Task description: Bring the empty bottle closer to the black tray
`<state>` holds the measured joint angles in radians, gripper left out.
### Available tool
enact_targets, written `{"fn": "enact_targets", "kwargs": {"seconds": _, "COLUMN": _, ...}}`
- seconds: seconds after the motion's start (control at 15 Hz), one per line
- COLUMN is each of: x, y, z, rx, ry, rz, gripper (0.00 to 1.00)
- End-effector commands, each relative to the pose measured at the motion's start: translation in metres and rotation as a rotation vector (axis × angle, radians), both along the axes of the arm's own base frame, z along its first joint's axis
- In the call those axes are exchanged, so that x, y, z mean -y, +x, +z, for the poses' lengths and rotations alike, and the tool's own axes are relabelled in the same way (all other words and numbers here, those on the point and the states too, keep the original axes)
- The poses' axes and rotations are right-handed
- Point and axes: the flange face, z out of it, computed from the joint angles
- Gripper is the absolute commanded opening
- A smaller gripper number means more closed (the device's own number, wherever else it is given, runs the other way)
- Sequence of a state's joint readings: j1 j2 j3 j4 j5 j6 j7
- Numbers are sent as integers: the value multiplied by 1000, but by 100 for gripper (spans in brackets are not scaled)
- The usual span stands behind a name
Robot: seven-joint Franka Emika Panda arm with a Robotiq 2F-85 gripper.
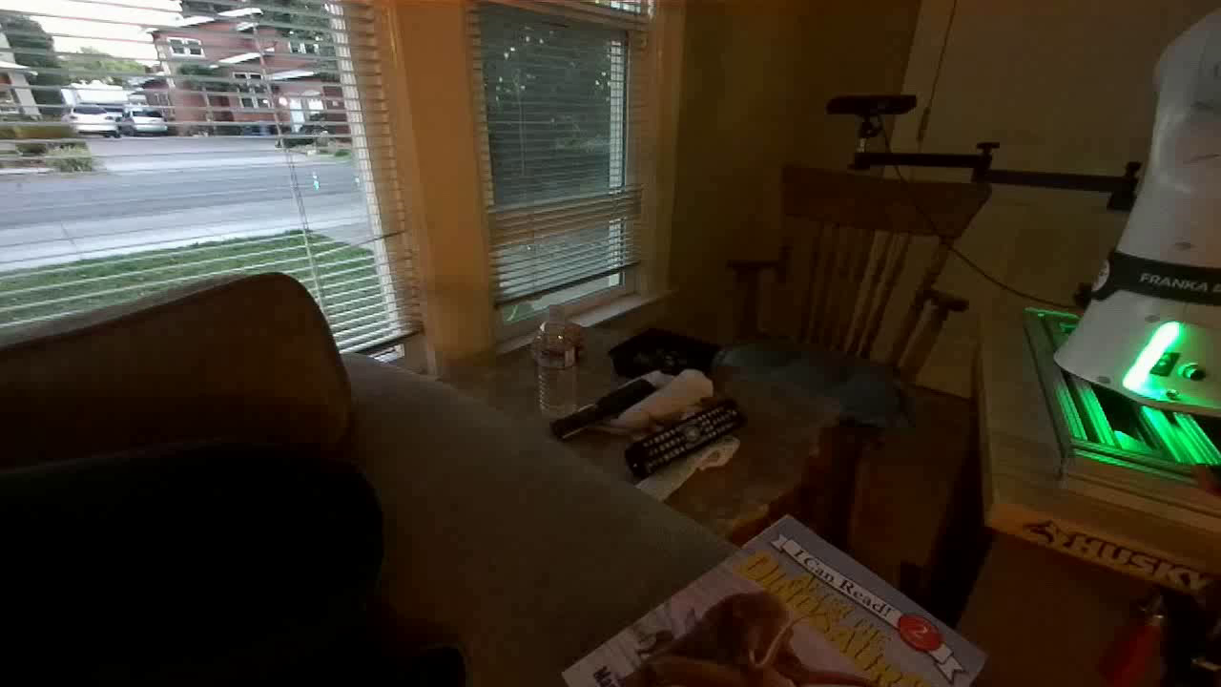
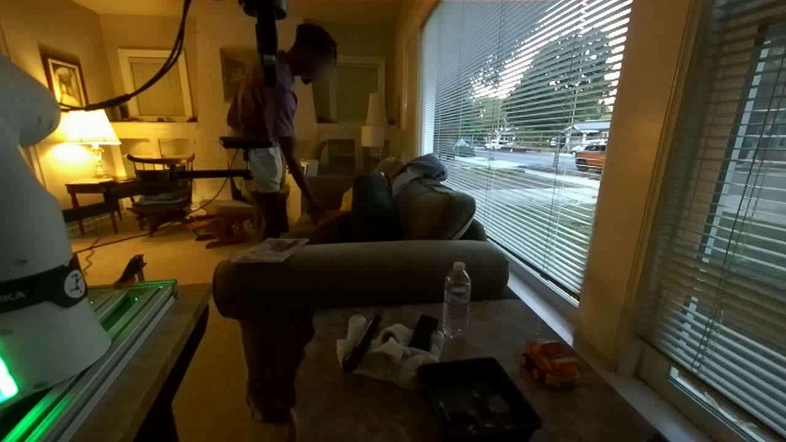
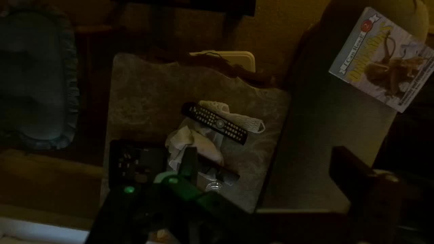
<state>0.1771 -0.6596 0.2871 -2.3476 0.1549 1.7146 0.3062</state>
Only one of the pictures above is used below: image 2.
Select clear plastic bottle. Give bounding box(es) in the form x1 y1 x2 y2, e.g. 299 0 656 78
441 260 471 338

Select magazine on sofa arm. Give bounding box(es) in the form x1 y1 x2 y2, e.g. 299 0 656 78
232 239 307 262

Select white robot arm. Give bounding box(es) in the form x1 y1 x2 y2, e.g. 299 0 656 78
0 56 111 407

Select black plastic tray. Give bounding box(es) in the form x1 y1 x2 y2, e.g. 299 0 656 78
418 359 541 442

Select grey sofa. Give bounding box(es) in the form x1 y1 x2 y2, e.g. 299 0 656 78
210 152 510 427

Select dark cushion on sofa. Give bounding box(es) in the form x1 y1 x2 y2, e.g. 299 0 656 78
349 154 487 240

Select long black remote control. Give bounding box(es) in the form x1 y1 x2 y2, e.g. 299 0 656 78
340 314 381 374

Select wide black remote control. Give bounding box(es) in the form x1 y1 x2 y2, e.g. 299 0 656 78
409 314 437 351

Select white crumpled cloth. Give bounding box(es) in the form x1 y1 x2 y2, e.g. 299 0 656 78
335 314 439 389

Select white window blinds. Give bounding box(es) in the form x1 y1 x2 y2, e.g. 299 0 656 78
419 0 633 294

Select person in purple shirt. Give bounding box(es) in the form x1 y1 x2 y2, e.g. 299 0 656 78
225 23 335 239

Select orange toy car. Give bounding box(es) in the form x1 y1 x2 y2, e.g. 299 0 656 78
522 342 580 389

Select wooden rocking chair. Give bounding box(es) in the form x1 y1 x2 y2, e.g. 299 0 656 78
129 154 193 236

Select glowing table lamp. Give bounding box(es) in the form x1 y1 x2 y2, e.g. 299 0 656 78
48 111 121 178

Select framed wall picture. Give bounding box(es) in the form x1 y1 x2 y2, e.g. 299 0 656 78
41 52 85 109

